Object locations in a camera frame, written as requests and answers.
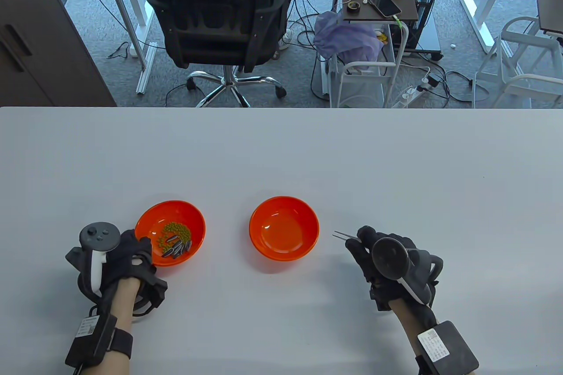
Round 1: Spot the person's left hand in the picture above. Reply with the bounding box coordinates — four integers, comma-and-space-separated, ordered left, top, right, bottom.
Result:
66, 229, 168, 316

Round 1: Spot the person's right hand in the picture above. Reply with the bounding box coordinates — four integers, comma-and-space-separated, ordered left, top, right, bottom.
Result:
345, 226, 444, 313

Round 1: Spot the pile of sunflower seeds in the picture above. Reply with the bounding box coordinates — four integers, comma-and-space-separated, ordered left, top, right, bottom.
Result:
161, 237, 193, 259

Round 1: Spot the orange bowl with green beans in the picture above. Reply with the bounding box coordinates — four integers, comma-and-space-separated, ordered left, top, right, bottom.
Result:
134, 200, 206, 266

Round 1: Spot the orange plastic bowl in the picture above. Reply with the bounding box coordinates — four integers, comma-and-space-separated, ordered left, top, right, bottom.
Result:
249, 196, 320, 262

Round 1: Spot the person's left forearm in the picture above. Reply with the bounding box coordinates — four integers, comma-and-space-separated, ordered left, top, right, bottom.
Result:
101, 278, 143, 375

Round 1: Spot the grey left hand controller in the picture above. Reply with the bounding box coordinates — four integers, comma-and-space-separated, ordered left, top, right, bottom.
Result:
79, 222, 121, 298

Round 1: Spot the pile of green mung beans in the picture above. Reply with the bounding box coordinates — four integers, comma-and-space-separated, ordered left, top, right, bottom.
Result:
156, 222, 192, 249

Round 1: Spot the black left wrist sensor box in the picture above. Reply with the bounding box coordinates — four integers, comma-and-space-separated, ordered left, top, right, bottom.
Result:
65, 313, 134, 369

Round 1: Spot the black wrist sensor box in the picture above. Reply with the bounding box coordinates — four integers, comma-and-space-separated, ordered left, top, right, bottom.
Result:
65, 313, 134, 369
416, 320, 480, 375

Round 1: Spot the black right wrist sensor box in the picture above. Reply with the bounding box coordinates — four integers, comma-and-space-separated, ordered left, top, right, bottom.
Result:
416, 320, 480, 375

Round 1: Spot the white power strip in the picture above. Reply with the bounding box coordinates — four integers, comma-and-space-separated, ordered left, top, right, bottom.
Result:
391, 78, 434, 109

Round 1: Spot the white metal cart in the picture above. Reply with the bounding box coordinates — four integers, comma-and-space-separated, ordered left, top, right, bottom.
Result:
328, 19, 409, 109

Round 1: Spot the purple cloth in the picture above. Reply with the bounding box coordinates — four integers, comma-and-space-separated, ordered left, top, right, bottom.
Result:
314, 10, 384, 71

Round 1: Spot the dark brown cabinet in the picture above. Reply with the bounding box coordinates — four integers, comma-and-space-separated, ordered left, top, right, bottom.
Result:
0, 0, 117, 107

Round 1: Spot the black smartphone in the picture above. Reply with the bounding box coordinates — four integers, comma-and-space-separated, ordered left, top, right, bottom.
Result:
367, 0, 402, 18

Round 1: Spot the black office chair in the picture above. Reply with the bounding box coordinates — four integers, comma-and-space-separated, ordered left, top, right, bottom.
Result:
144, 0, 296, 108

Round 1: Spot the white metal chair frame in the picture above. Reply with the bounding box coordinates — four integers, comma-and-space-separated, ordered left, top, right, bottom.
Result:
472, 17, 563, 109

